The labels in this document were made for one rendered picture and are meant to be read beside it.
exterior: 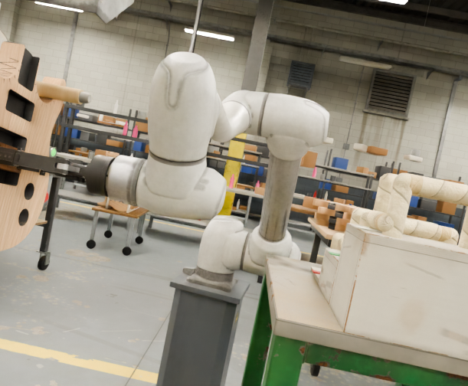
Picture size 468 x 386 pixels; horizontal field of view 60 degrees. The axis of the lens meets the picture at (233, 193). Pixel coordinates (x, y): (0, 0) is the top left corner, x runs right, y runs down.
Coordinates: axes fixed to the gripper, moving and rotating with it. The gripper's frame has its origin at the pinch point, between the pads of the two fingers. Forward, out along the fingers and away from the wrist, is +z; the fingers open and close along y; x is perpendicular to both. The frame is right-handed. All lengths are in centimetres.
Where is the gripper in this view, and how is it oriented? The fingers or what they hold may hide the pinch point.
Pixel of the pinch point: (9, 158)
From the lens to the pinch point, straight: 88.8
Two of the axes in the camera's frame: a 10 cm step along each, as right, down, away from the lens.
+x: 1.9, -9.8, 0.6
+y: 0.3, 0.7, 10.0
